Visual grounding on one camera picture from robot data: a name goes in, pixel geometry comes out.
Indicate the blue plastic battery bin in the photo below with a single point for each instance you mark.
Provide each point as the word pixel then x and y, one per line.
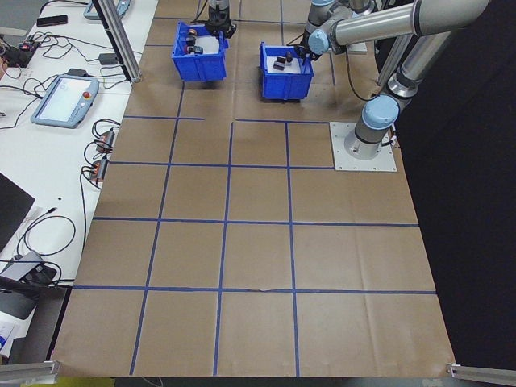
pixel 286 86

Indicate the blue plastic button bin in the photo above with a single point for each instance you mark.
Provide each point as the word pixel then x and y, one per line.
pixel 201 68

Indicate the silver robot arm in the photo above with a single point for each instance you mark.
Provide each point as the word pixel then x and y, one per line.
pixel 375 121
pixel 364 4

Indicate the dark grey box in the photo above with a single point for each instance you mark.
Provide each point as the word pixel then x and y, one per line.
pixel 16 306

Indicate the white box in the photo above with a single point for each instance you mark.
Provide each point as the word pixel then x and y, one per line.
pixel 8 334

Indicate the white foam bin liner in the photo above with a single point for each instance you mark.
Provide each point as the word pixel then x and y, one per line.
pixel 294 68
pixel 211 45

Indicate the yellow push button black block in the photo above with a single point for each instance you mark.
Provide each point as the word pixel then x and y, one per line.
pixel 192 31

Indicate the black power adapter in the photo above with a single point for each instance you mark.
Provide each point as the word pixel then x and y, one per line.
pixel 108 59

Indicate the grey usb hub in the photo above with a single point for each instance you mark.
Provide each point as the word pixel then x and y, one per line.
pixel 109 139
pixel 99 170

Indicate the black smartphone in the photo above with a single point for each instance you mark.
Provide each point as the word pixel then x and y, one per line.
pixel 52 20

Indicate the black electronics board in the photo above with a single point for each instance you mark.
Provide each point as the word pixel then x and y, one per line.
pixel 20 56

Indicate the black laptop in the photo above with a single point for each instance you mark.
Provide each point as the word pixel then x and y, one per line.
pixel 12 213

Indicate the grey docking hub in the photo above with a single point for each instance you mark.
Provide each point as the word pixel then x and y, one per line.
pixel 28 260

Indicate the aluminium profile bar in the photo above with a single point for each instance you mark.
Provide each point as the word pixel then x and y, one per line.
pixel 483 371
pixel 28 369

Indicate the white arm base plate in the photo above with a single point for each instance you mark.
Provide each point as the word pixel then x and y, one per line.
pixel 342 161
pixel 359 47

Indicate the aluminium frame bar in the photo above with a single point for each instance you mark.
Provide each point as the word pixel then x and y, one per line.
pixel 393 60

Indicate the aluminium profile post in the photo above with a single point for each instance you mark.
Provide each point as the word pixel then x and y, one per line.
pixel 121 44

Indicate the black frame cover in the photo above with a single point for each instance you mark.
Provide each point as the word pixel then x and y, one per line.
pixel 463 201

